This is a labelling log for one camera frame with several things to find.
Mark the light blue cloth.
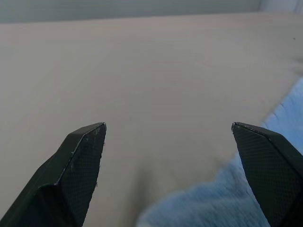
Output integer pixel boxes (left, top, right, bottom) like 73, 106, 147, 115
136, 77, 303, 227

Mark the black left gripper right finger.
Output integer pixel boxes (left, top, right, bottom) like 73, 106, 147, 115
231, 122, 303, 227

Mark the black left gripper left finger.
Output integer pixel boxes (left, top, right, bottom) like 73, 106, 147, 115
0, 122, 107, 227

